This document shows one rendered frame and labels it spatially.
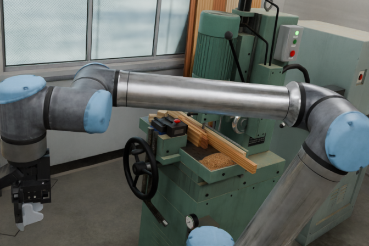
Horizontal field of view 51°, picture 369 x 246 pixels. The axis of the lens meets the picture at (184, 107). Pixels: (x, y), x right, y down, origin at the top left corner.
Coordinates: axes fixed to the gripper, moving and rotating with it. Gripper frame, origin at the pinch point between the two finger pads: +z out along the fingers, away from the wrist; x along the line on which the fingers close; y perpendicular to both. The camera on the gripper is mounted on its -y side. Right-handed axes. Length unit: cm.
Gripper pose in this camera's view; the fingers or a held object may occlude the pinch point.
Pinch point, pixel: (18, 225)
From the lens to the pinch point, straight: 102.6
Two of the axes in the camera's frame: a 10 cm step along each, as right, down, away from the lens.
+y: 9.3, -0.3, 3.6
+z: -1.2, 9.0, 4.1
